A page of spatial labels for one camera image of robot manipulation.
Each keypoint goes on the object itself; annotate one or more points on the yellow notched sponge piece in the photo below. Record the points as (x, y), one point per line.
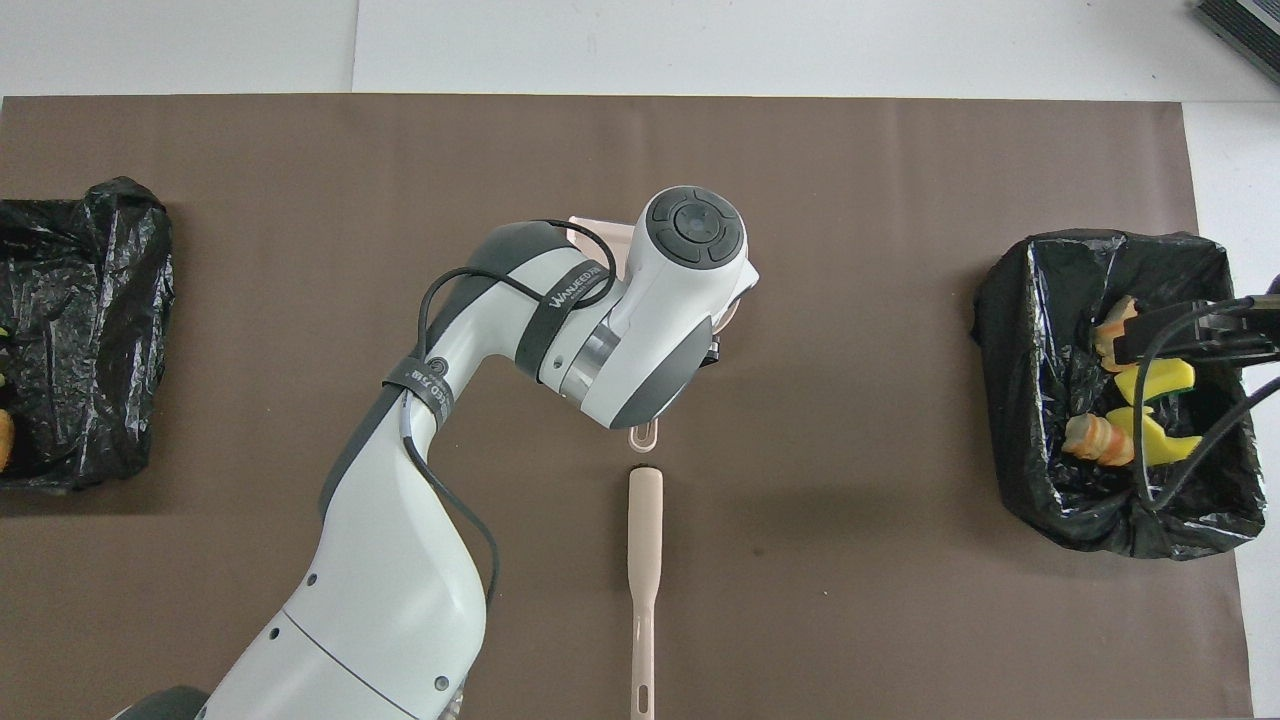
(1165, 445)

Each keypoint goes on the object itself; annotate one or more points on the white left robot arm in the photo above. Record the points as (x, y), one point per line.
(400, 600)

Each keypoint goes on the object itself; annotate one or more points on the bin wrapped in black bag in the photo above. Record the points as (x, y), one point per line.
(70, 330)

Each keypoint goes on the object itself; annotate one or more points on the open bin with black bag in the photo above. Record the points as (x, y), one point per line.
(1040, 330)

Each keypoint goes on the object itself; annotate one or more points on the pink plastic dustpan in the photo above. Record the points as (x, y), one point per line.
(584, 227)

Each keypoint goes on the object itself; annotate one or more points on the brown paper table mat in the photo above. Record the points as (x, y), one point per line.
(300, 160)

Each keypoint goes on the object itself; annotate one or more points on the dark grey ribbed device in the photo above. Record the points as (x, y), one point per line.
(1250, 25)

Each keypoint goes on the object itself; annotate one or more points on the brown sponge piece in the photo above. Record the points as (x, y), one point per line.
(4, 440)

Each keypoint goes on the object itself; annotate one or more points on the beige hand brush black bristles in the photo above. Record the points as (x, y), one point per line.
(646, 520)

